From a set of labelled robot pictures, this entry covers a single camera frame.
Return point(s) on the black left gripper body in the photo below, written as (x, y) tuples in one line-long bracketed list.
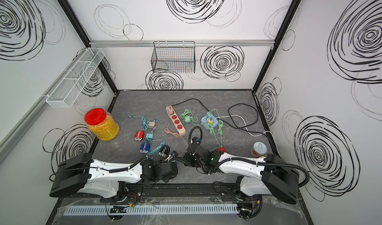
[(166, 180)]

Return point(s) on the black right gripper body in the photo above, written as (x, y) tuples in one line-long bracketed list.
[(190, 162)]

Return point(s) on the pink usb charger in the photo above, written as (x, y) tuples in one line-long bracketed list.
[(152, 125), (170, 110)]

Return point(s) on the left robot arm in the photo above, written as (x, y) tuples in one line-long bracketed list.
[(83, 174)]

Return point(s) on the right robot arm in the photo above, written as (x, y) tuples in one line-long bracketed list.
[(268, 175)]

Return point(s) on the black electric shaver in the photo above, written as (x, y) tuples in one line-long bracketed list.
[(164, 151)]

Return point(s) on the teal USB charger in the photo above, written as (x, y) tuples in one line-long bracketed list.
[(149, 137)]

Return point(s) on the blue power strip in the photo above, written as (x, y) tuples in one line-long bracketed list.
[(209, 121)]

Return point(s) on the green USB charger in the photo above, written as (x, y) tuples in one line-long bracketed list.
[(187, 119)]

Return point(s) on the beige power strip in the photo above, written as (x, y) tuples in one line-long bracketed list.
[(177, 123)]

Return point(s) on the white lidded container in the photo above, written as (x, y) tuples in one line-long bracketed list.
[(259, 149)]

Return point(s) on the clear jar of yellow flakes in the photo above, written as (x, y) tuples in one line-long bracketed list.
[(102, 124)]

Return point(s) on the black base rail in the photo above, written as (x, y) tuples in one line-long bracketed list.
[(227, 192)]

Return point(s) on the white slotted cable duct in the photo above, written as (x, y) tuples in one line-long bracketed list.
[(189, 209)]

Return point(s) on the black wire basket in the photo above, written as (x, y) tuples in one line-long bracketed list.
[(174, 59)]

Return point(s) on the white wire shelf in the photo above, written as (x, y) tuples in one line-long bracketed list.
[(76, 78)]

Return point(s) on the aluminium wall rail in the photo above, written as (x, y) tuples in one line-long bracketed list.
[(182, 43)]

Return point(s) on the right black corner post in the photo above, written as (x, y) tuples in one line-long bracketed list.
[(278, 40)]

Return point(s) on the black corner frame post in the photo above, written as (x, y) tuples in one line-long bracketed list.
[(85, 39)]

